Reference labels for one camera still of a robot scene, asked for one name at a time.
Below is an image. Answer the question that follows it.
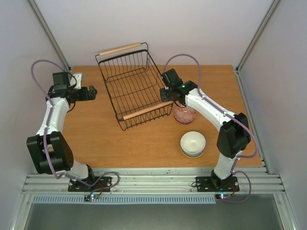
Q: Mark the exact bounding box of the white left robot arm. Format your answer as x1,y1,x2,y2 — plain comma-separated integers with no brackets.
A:
26,84,97,191

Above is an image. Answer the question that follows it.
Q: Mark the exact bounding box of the red patterned bowl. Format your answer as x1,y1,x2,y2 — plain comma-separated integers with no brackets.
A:
174,106,196,125

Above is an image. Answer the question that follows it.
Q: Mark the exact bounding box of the white ceramic bowl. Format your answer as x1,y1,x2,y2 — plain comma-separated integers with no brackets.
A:
180,131,206,153

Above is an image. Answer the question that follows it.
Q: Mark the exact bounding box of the grey slotted cable duct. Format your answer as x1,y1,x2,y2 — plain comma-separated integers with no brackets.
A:
33,195,216,205

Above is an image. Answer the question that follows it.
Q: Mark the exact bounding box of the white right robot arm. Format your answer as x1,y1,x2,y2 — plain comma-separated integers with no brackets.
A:
160,69,251,190

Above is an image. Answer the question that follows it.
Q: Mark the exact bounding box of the black wire dish rack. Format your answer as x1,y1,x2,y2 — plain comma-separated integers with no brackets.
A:
95,42,174,131

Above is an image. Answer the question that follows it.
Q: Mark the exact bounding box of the yellow rimmed bowl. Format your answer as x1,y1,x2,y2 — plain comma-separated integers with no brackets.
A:
180,148,204,159

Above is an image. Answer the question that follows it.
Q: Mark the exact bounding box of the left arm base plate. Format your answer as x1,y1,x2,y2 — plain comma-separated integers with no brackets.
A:
68,176,113,193

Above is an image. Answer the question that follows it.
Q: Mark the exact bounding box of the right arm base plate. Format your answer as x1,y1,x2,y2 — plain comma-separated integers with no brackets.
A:
191,175,240,192

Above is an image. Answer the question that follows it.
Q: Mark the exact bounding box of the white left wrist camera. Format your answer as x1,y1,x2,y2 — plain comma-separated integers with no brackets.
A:
70,73,84,89

